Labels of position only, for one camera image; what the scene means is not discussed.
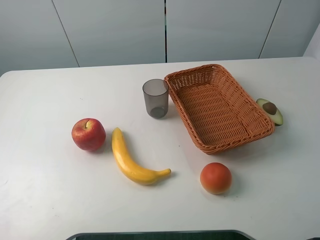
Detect grey translucent plastic cup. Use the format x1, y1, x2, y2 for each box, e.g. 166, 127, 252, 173
142, 79, 169, 119

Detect yellow banana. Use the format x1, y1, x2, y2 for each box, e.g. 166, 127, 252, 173
111, 127, 172, 185

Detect orange wicker basket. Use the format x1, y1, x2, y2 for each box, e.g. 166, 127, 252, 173
164, 64, 275, 155

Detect halved avocado with pit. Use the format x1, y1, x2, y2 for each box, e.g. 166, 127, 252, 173
256, 98, 284, 126

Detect orange red round fruit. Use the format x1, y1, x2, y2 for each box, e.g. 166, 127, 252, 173
200, 162, 232, 195

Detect red apple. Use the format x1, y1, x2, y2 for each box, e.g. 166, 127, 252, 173
71, 118, 106, 152

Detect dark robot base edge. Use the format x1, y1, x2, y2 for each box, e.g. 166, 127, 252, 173
67, 230, 254, 240

